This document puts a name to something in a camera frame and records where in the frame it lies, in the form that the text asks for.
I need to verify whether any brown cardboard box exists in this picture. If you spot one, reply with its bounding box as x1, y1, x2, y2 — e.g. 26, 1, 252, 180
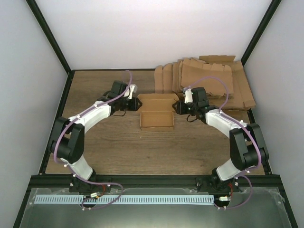
137, 93, 179, 132

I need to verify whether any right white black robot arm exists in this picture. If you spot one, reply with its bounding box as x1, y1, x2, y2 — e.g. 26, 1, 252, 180
172, 87, 269, 191

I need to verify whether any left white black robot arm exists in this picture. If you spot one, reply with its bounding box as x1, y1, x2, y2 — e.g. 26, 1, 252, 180
47, 80, 142, 192

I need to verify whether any stack of flat cardboard blanks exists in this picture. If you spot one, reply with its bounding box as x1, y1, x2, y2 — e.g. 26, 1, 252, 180
154, 55, 256, 110

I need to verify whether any clear plastic sheet cover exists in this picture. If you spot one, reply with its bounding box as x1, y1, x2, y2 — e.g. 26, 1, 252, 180
15, 188, 291, 228

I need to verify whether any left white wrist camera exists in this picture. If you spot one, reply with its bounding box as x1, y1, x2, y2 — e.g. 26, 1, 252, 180
124, 84, 138, 100

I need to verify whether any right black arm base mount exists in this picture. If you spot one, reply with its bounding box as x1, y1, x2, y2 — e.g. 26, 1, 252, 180
195, 175, 239, 193

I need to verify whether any black frame post left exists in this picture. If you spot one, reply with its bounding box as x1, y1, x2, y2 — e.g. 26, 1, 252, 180
25, 0, 72, 74

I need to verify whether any black frame post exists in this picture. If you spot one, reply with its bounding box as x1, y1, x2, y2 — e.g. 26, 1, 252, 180
25, 0, 72, 74
241, 0, 281, 66

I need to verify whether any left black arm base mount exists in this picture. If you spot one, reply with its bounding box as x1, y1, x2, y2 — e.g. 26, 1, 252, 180
69, 179, 111, 194

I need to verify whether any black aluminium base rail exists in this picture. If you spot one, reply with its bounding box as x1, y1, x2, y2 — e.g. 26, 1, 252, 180
28, 174, 283, 190

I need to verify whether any light blue slotted cable duct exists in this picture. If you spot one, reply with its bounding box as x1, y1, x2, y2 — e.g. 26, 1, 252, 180
34, 195, 214, 206

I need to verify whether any black frame post right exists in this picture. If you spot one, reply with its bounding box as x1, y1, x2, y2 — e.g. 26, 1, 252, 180
241, 0, 281, 66

